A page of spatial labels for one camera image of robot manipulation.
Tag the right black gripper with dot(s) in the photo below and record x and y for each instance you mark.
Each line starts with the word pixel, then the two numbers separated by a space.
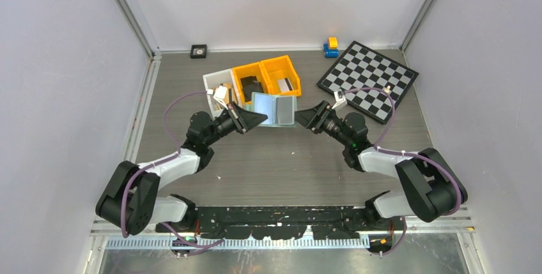
pixel 314 118

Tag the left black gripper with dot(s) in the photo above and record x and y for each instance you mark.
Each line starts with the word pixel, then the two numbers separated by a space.
pixel 243 120

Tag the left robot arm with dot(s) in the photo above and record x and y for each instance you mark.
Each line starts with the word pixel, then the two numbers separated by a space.
pixel 130 200

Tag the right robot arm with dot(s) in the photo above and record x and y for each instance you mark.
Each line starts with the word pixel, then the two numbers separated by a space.
pixel 429 187

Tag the brown cards in white bin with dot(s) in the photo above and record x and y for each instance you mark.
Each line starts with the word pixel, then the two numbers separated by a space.
pixel 232 95

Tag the white card with stripe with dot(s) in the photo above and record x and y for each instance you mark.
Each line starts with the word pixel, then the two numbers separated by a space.
pixel 284 85

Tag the black wallet in bin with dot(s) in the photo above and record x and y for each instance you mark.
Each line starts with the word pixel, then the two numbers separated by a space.
pixel 250 85

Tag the white storage bin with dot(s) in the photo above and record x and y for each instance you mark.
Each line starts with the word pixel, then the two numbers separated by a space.
pixel 214 80

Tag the middle orange storage bin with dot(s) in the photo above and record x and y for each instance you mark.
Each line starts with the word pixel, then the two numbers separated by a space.
pixel 256 69

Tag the orange storage bin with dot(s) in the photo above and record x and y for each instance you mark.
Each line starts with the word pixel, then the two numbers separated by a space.
pixel 256 69
pixel 279 68

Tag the right orange storage bin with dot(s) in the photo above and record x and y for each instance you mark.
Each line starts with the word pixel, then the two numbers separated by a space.
pixel 279 68

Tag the black white chessboard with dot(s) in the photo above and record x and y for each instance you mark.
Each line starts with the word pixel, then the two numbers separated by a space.
pixel 362 67

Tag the small black square box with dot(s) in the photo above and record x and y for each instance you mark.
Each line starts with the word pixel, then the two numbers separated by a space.
pixel 198 51

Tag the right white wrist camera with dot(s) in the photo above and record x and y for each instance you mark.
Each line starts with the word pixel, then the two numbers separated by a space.
pixel 340 99

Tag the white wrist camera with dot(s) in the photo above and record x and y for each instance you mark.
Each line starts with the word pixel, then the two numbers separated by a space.
pixel 217 97
pixel 340 99

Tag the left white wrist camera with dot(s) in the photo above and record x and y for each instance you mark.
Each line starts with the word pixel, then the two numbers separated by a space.
pixel 217 97

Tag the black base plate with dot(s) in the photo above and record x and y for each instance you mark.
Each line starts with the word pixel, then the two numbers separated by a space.
pixel 281 222

